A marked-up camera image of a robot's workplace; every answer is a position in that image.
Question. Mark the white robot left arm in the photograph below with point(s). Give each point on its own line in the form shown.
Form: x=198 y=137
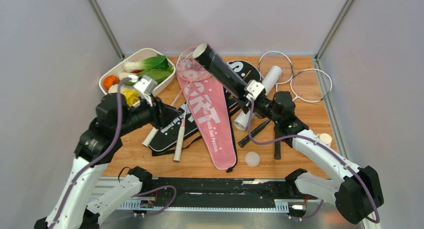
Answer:
x=94 y=151

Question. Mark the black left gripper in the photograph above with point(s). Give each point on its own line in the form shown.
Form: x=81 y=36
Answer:
x=162 y=113

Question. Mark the pink racket cover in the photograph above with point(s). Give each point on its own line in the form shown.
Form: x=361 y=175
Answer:
x=207 y=104

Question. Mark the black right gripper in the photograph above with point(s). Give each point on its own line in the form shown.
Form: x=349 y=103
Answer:
x=255 y=100

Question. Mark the white racket right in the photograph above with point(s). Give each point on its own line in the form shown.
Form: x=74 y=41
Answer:
x=310 y=85

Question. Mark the green bok choy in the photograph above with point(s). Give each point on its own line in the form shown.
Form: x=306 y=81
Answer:
x=155 y=62

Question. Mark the white rectangular tray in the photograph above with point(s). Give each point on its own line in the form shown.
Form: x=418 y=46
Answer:
x=137 y=56

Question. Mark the black shuttlecock tube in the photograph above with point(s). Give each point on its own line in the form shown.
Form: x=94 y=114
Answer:
x=206 y=56

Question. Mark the yellow napa cabbage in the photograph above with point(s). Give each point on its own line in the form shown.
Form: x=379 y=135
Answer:
x=131 y=95

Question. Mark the white tube cap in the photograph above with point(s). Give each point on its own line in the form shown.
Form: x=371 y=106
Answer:
x=324 y=138

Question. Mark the white racket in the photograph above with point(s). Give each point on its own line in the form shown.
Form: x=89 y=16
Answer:
x=272 y=58
x=310 y=85

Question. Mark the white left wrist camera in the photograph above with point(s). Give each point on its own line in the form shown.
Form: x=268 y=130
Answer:
x=144 y=87

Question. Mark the white shuttlecock tube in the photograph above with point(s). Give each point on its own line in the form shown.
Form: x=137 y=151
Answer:
x=271 y=76

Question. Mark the clear round tube lid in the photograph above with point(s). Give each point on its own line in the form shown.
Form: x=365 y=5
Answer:
x=252 y=159

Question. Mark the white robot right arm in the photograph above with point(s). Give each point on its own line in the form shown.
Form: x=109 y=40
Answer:
x=354 y=190

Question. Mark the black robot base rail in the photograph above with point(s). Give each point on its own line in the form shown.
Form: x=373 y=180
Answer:
x=217 y=193

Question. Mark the green leafy vegetable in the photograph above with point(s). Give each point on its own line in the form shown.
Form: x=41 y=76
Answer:
x=159 y=75

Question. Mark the white racket left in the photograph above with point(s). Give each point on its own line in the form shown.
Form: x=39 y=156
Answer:
x=272 y=58

